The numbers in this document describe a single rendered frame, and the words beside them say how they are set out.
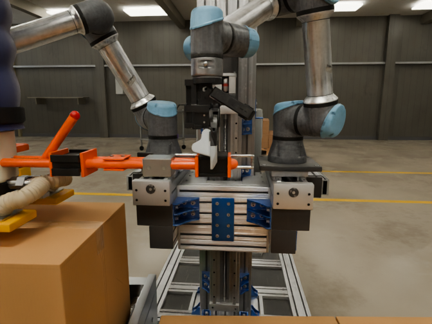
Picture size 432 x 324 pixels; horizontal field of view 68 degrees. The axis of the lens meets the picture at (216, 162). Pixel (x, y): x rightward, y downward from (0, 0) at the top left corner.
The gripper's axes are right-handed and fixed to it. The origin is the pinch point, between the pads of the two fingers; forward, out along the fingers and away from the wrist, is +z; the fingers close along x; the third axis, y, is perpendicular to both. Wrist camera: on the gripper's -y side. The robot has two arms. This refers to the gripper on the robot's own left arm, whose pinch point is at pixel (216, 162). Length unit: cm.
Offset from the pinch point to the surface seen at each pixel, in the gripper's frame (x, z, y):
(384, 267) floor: -157, 112, -124
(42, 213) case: -9, 17, 51
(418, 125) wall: -1024, 58, -634
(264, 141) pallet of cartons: -695, 77, -87
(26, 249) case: 14.0, 17.1, 40.9
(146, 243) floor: -192, 111, 72
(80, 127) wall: -1073, 72, 548
